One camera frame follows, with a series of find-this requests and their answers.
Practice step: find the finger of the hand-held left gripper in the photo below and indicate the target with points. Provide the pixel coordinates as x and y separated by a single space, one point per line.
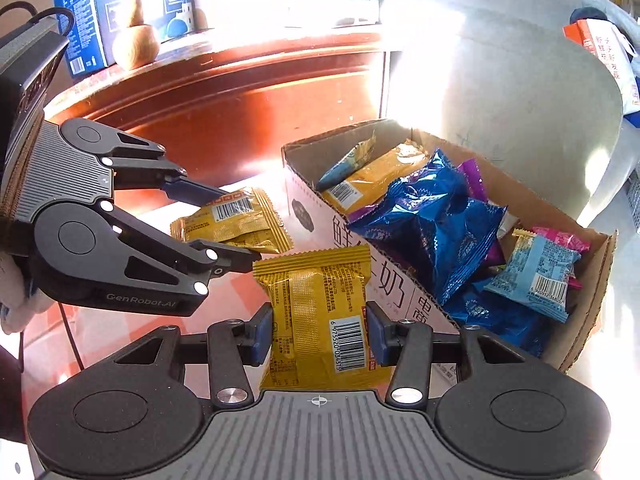
235 260
195 190

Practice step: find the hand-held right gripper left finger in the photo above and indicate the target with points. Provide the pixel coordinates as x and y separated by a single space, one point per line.
262 335

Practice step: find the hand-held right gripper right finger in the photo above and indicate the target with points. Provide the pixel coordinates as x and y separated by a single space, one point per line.
380 335

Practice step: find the grey slim snack packet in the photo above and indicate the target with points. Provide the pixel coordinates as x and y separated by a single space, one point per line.
345 165

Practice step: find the light blue snack packet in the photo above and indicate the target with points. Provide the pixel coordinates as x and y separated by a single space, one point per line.
535 275

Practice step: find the purple snack packet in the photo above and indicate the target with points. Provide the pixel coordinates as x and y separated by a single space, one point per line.
472 175

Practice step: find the pink snack packet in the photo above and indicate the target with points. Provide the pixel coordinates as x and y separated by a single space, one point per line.
560 240

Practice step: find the printed cardboard box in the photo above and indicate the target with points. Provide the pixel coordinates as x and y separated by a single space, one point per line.
592 280

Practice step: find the person's left hand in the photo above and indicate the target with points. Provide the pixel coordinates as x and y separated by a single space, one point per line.
17 300

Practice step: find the red-brown wooden cabinet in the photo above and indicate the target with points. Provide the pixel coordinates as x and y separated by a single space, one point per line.
225 110

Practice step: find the pink checkered tablecloth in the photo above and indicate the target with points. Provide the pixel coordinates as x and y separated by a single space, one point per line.
150 320

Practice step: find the wooden gourd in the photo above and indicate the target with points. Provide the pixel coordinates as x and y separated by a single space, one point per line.
135 45

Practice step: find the blue carton box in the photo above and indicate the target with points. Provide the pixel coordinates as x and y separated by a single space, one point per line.
85 10

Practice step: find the beige chair back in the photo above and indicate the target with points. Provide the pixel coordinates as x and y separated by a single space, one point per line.
500 85

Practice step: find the white and orange bag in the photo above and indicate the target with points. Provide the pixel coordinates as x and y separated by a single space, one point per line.
605 60

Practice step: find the dark blue cloth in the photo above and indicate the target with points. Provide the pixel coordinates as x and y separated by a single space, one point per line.
590 15

